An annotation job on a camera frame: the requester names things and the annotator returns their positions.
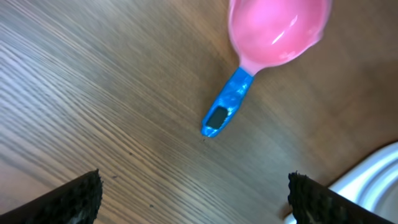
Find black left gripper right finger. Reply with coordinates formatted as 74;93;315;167
288;171;390;223

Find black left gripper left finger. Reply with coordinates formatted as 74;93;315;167
1;169;103;224

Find pink scoop with blue handle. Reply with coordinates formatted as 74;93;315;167
201;0;331;138

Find white plastic bowl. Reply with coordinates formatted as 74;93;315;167
284;142;397;224

